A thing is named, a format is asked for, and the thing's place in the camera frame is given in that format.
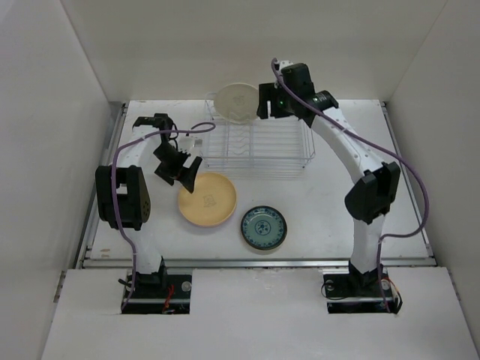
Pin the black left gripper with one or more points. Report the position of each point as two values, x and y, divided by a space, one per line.
186 175

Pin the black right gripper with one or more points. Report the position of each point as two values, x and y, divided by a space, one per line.
268 91

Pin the beige plate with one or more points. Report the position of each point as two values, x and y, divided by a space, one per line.
237 102

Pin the orange plate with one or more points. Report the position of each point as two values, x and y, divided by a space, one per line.
214 196

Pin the green blue floral plate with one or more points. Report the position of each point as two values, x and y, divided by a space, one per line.
263 228

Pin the pink plate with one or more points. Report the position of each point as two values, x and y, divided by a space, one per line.
207 222

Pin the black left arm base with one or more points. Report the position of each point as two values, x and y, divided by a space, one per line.
163 293

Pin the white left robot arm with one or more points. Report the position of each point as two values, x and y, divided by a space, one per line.
123 199

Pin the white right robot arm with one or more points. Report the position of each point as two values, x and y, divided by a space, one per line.
374 182

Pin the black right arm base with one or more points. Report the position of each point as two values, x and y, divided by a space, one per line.
348 293

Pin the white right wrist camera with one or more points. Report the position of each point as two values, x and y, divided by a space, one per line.
281 64

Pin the white wire dish rack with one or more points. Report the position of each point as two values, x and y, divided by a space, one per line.
272 144

